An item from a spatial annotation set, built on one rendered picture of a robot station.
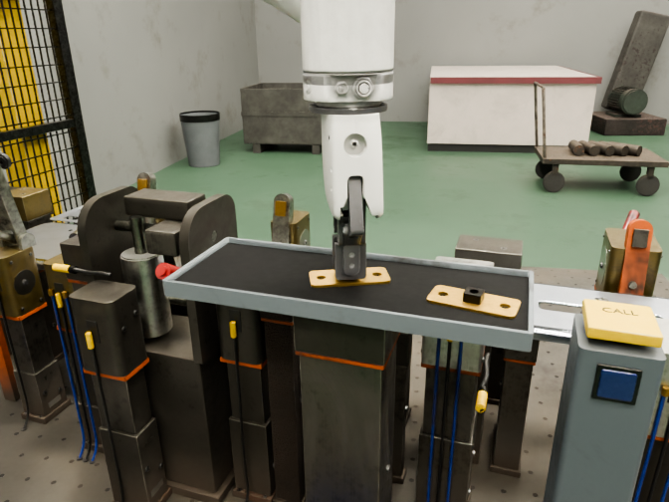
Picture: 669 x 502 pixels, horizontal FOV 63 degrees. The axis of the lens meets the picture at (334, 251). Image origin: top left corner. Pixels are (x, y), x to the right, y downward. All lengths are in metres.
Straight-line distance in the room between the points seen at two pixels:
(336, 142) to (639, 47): 9.14
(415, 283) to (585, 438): 0.22
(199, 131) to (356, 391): 5.91
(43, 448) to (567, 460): 0.91
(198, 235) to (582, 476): 0.53
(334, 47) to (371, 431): 0.39
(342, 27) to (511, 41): 9.14
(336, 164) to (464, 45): 9.08
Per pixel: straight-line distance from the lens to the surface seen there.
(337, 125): 0.49
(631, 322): 0.56
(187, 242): 0.74
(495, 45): 9.58
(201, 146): 6.45
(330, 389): 0.61
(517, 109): 7.15
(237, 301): 0.56
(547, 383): 1.29
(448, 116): 7.09
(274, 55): 9.91
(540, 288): 0.99
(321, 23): 0.50
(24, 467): 1.17
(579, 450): 0.60
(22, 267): 1.13
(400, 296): 0.55
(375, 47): 0.50
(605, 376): 0.55
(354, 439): 0.64
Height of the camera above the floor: 1.40
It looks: 22 degrees down
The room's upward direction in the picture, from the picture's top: 1 degrees counter-clockwise
